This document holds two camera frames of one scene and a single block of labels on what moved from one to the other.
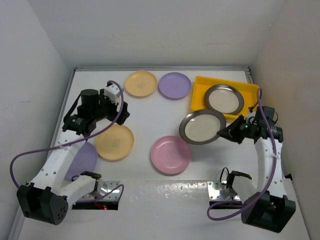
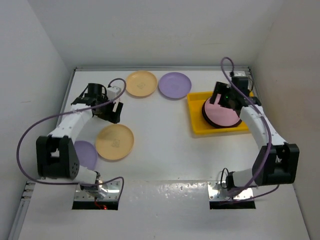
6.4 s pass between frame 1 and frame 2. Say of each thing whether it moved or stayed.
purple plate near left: stayed
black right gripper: moved
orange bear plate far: stayed
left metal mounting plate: stayed
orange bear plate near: stayed
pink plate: moved
